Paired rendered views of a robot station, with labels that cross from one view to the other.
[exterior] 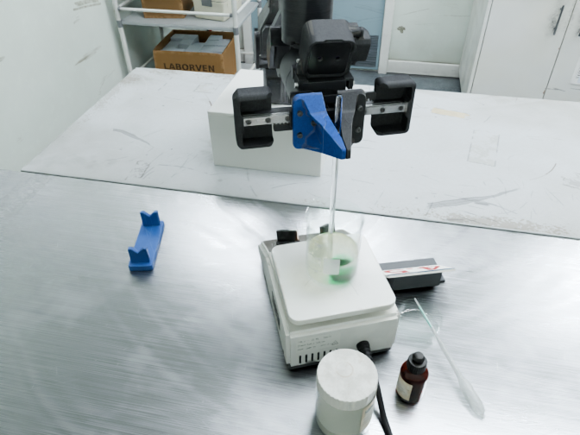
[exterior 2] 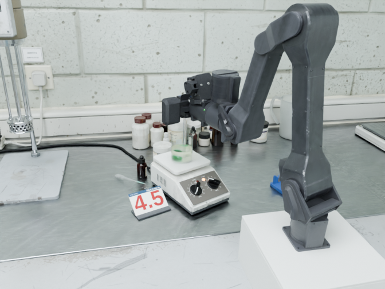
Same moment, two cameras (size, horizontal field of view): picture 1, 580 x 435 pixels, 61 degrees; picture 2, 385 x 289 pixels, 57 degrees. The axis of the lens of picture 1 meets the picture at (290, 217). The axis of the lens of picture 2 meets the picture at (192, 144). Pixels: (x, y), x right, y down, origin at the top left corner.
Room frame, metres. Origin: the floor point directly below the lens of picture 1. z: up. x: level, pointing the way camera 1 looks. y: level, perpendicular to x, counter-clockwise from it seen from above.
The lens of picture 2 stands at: (1.19, -0.40, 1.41)
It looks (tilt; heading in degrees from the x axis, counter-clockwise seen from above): 23 degrees down; 154
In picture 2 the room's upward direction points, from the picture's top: 2 degrees clockwise
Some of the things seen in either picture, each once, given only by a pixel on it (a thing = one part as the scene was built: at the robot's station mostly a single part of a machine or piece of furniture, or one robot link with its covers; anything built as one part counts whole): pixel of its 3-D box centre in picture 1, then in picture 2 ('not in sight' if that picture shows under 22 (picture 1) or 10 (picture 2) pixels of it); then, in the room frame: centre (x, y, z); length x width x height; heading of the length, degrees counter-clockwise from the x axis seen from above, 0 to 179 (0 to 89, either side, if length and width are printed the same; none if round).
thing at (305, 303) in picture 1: (330, 274); (181, 160); (0.39, -0.05, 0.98); 0.12 x 0.12 x 0.01; 12
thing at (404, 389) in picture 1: (413, 373); (141, 166); (0.29, -0.13, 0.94); 0.03 x 0.03 x 0.07
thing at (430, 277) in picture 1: (412, 267); (149, 202); (0.47, -0.16, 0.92); 0.09 x 0.06 x 0.04; 97
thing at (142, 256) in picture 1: (145, 237); (286, 186); (0.54, 0.21, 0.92); 0.10 x 0.03 x 0.04; 1
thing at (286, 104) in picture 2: not in sight; (291, 116); (0.18, 0.51, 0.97); 0.18 x 0.13 x 0.15; 29
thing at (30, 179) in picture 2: not in sight; (28, 174); (0.16, -0.43, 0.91); 0.30 x 0.20 x 0.01; 168
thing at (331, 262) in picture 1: (330, 244); (182, 147); (0.40, -0.05, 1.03); 0.07 x 0.06 x 0.08; 35
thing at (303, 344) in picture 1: (323, 285); (187, 178); (0.42, -0.04, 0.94); 0.22 x 0.13 x 0.08; 12
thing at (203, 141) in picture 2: not in sight; (204, 139); (0.15, 0.15, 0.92); 0.04 x 0.04 x 0.04
